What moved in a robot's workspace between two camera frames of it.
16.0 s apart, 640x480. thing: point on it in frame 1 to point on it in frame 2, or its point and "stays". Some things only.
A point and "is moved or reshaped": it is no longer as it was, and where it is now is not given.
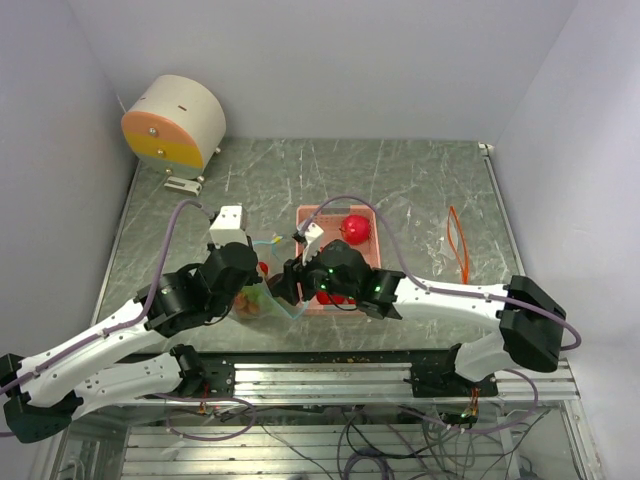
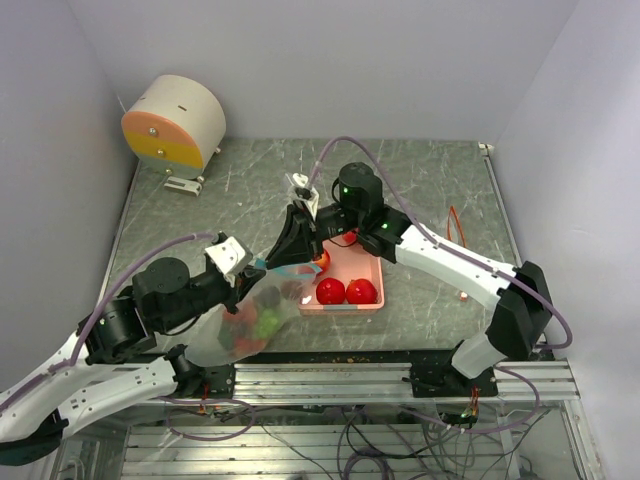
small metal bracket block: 183,185 stays
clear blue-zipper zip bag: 253,300 is moved or reshaped
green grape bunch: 259,294 to 268,323
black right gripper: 287,284 to 295,243
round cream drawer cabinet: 177,124 stays
